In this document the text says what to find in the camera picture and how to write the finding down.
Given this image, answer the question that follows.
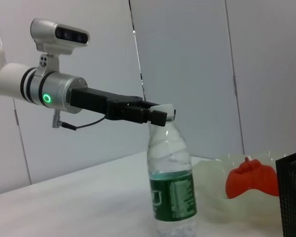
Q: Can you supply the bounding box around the left gripper cable with connector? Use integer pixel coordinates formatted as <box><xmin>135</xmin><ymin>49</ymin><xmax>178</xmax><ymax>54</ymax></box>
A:
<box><xmin>51</xmin><ymin>110</ymin><xmax>107</xmax><ymax>131</ymax></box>

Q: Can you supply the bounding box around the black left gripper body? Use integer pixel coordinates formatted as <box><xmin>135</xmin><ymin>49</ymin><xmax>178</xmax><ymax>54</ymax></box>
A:
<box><xmin>70</xmin><ymin>87</ymin><xmax>146</xmax><ymax>123</ymax></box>

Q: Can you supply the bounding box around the black mesh pen holder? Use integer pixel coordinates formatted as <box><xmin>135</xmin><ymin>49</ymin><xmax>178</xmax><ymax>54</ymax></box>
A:
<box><xmin>275</xmin><ymin>149</ymin><xmax>296</xmax><ymax>237</ymax></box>

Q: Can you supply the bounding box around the clear green-label water bottle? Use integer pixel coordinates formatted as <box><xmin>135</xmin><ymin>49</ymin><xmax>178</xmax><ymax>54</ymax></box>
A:
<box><xmin>147</xmin><ymin>103</ymin><xmax>198</xmax><ymax>237</ymax></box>

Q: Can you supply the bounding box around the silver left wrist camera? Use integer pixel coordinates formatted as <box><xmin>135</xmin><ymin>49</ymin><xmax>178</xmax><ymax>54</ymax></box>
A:
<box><xmin>30</xmin><ymin>18</ymin><xmax>90</xmax><ymax>75</ymax></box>

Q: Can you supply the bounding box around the green glass fruit plate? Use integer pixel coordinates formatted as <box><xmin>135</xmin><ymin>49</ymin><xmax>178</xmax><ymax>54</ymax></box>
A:
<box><xmin>191</xmin><ymin>150</ymin><xmax>296</xmax><ymax>223</ymax></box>

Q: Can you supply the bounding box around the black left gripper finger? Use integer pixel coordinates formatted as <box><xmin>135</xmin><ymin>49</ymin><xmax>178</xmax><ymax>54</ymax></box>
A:
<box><xmin>141</xmin><ymin>99</ymin><xmax>162</xmax><ymax>110</ymax></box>
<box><xmin>126</xmin><ymin>105</ymin><xmax>168</xmax><ymax>127</ymax></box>

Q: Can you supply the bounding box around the red-orange toy fruit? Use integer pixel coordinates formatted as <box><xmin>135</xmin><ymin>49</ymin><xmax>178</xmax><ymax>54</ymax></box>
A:
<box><xmin>225</xmin><ymin>157</ymin><xmax>281</xmax><ymax>199</ymax></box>

